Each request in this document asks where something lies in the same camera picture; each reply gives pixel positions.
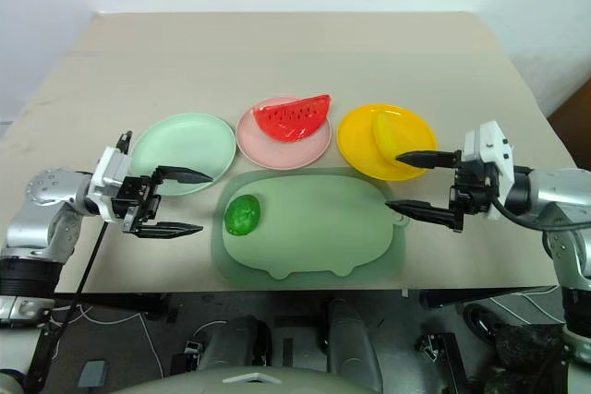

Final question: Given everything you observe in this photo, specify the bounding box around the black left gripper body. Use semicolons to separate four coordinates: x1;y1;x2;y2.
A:
109;173;162;234

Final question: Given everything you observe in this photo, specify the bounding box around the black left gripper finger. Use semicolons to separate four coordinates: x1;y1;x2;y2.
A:
151;164;215;184
132;221;204;240

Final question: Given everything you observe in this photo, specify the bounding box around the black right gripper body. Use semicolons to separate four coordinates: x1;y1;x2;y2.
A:
447;149;500;232

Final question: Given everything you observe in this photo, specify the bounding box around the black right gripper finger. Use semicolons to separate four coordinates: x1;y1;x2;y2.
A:
384;198;456;229
395;149;457;170

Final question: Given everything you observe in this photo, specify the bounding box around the light green plate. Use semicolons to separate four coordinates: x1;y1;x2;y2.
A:
128;112;237;197

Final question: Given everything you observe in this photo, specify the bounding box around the yellow plate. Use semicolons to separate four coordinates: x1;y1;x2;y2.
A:
336;103;439;182

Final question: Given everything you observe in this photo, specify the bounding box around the pink plate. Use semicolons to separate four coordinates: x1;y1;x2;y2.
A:
235;96;333;169

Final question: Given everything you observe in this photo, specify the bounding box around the yellow fruit slice toy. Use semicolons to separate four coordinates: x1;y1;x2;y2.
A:
371;110;437;168

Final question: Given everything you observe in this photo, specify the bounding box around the green round vegetable toy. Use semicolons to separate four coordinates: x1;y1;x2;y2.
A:
223;193;263;236

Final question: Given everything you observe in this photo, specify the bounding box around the green silicone mat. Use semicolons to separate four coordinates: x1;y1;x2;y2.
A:
210;166;413;281

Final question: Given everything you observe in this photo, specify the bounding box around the red watermelon slice toy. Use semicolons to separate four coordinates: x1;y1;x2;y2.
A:
250;93;333;142

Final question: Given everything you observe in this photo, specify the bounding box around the brown cabinet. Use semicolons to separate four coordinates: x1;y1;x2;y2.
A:
547;82;591;173

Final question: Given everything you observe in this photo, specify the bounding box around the black shoe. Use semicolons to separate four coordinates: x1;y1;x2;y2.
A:
463;301;504;344

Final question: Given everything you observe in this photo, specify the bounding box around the grey left robot leg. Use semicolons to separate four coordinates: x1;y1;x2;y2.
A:
193;314;273;372

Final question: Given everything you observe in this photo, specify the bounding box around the grey robot leg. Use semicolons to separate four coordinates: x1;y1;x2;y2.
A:
193;314;273;372
322;297;384;394

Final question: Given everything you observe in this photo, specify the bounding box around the grey right robot leg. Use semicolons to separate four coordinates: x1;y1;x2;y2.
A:
322;297;384;394

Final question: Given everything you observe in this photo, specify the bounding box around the grey robot torso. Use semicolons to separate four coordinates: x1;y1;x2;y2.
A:
105;364;384;394

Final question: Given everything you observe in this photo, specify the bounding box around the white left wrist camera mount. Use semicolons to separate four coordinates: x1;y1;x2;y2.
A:
85;131;134;223

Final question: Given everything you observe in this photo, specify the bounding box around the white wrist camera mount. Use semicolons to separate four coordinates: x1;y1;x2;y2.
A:
463;120;516;221
85;131;134;223

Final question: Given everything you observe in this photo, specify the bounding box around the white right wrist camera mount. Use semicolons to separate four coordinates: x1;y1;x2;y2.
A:
463;120;516;221

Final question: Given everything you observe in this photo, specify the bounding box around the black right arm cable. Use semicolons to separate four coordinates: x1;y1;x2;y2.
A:
488;190;591;233

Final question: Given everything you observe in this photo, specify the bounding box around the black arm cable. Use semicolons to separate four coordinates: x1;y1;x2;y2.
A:
25;220;107;394
488;190;591;233

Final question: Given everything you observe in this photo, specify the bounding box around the white floor cable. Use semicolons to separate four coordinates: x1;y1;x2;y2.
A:
45;303;167;381

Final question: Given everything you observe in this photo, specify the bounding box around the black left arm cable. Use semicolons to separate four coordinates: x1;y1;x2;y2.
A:
25;220;107;394

